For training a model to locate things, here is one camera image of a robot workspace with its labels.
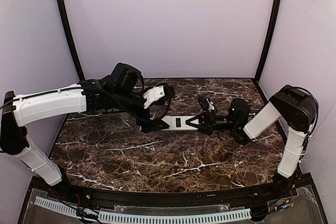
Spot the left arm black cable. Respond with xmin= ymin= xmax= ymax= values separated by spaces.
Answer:
xmin=78 ymin=76 xmax=173 ymax=122

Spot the black frame post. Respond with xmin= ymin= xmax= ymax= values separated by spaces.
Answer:
xmin=255 ymin=0 xmax=281 ymax=79
xmin=56 ymin=0 xmax=85 ymax=81

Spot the left white cable duct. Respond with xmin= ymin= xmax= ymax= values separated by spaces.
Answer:
xmin=34 ymin=196 xmax=77 ymax=218

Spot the white cable duct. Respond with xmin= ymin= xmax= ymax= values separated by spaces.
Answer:
xmin=34 ymin=196 xmax=77 ymax=218
xmin=98 ymin=209 xmax=251 ymax=224

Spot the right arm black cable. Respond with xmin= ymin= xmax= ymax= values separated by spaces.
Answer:
xmin=286 ymin=86 xmax=320 ymax=156

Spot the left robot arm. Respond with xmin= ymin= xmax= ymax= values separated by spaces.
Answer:
xmin=1 ymin=63 xmax=169 ymax=186

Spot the black front rail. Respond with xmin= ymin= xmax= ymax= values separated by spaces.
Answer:
xmin=55 ymin=184 xmax=276 ymax=209

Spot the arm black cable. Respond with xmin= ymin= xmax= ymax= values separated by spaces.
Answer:
xmin=286 ymin=86 xmax=320 ymax=156
xmin=78 ymin=76 xmax=173 ymax=122

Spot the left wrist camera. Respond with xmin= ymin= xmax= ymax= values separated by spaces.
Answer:
xmin=142 ymin=82 xmax=175 ymax=109

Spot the right black frame post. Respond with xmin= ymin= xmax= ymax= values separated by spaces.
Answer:
xmin=255 ymin=0 xmax=281 ymax=79

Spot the left black frame post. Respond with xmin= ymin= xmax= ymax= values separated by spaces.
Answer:
xmin=56 ymin=0 xmax=85 ymax=81

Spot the white red remote control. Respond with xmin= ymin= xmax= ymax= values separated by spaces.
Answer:
xmin=161 ymin=115 xmax=197 ymax=131

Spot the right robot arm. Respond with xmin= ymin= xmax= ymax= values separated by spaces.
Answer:
xmin=185 ymin=85 xmax=319 ymax=197

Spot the centre white cable duct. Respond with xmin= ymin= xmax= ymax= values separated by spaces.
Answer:
xmin=98 ymin=209 xmax=251 ymax=224

